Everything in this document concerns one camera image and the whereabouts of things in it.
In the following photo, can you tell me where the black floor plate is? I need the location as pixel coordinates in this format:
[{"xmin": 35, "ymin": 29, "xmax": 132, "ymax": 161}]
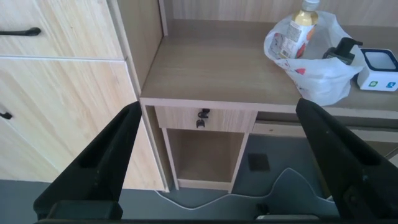
[{"xmin": 247, "ymin": 152, "xmax": 271, "ymax": 172}]

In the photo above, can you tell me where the black key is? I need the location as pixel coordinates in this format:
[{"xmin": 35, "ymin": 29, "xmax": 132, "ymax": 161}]
[{"xmin": 195, "ymin": 108, "xmax": 211, "ymax": 129}]

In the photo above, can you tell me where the small wooden cabinet door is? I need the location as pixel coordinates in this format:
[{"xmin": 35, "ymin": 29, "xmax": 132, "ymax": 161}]
[{"xmin": 0, "ymin": 0, "xmax": 125, "ymax": 60}]

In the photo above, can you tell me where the wooden counter drawer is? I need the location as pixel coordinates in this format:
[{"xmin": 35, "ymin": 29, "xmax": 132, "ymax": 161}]
[{"xmin": 154, "ymin": 106, "xmax": 258, "ymax": 134}]

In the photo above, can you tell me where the yellow drink bottle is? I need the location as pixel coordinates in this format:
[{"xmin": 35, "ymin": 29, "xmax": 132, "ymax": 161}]
[{"xmin": 276, "ymin": 0, "xmax": 321, "ymax": 60}]

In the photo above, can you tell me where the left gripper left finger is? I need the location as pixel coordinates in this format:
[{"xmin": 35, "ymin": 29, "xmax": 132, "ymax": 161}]
[{"xmin": 33, "ymin": 101, "xmax": 142, "ymax": 220}]

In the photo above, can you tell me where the white barcode scanner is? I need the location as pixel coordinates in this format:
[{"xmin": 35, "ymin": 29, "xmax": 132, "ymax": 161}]
[{"xmin": 356, "ymin": 47, "xmax": 398, "ymax": 93}]

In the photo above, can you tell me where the wooden counter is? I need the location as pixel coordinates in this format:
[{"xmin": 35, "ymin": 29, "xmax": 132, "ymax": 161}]
[{"xmin": 107, "ymin": 0, "xmax": 398, "ymax": 192}]

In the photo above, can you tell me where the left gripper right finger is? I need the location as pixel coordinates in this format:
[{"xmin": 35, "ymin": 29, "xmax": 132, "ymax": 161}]
[{"xmin": 295, "ymin": 98, "xmax": 398, "ymax": 219}]

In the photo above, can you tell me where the white plastic shopping bag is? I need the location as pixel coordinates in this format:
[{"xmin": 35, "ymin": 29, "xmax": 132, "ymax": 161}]
[{"xmin": 263, "ymin": 11, "xmax": 366, "ymax": 107}]

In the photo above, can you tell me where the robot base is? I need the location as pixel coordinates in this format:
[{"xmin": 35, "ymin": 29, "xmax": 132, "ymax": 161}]
[{"xmin": 155, "ymin": 167, "xmax": 341, "ymax": 220}]

